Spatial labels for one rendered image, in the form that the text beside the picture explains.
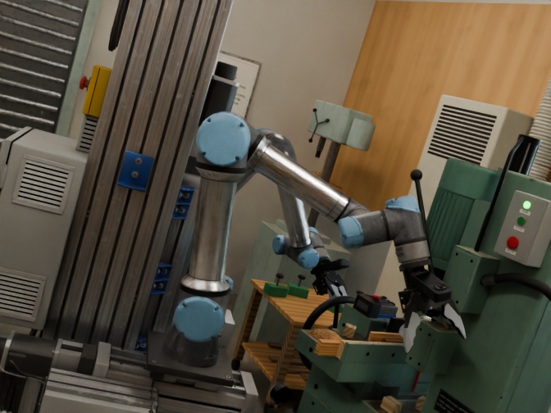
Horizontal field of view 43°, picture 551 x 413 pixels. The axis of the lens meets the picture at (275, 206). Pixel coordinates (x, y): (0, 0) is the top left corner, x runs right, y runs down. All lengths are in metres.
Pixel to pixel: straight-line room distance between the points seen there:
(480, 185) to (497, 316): 0.38
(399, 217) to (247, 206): 3.56
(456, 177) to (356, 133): 2.23
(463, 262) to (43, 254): 1.07
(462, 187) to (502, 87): 2.13
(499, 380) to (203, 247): 0.80
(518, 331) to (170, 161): 0.98
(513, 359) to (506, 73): 2.52
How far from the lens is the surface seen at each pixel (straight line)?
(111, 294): 1.94
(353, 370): 1.96
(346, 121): 4.27
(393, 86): 4.85
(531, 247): 1.73
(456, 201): 2.00
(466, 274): 1.80
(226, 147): 1.54
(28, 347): 1.85
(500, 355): 1.83
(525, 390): 1.89
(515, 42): 4.13
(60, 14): 4.55
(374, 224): 1.62
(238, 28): 4.89
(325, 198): 1.72
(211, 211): 1.59
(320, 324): 3.45
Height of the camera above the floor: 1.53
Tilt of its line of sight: 9 degrees down
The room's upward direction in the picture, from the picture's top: 17 degrees clockwise
